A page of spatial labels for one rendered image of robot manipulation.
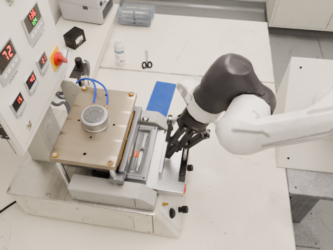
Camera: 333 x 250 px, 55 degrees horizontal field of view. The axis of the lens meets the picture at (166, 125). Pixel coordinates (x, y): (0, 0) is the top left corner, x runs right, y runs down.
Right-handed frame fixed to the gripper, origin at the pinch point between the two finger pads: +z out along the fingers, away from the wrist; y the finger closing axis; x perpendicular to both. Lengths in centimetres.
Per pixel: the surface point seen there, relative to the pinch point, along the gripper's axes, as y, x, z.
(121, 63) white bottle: -24, 62, 36
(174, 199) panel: 9.1, -6.8, 17.7
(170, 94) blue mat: 2, 48, 28
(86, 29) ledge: -48, 83, 42
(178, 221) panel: 12.7, -12.4, 21.1
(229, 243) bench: 30.7, -15.4, 18.0
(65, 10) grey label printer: -62, 88, 40
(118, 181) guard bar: -12.3, -14.1, 3.0
